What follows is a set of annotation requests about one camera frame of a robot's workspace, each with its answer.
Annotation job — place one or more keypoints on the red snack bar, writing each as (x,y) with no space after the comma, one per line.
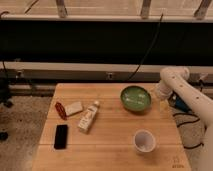
(61,111)

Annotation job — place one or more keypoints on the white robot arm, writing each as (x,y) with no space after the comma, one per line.
(174,79)

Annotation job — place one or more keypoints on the wall power outlet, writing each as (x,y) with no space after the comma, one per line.
(109,75)

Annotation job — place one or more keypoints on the green ceramic bowl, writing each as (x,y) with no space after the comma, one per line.
(135,98)

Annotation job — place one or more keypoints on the white plastic bottle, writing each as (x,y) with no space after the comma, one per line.
(87,119)

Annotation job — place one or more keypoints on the black smartphone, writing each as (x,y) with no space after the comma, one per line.
(61,137)

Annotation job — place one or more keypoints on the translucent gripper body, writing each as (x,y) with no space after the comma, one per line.
(163,106)

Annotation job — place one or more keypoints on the blue box on floor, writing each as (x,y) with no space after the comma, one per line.
(176,102)

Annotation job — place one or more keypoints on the black chair base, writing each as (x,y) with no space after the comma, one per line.
(5,96)

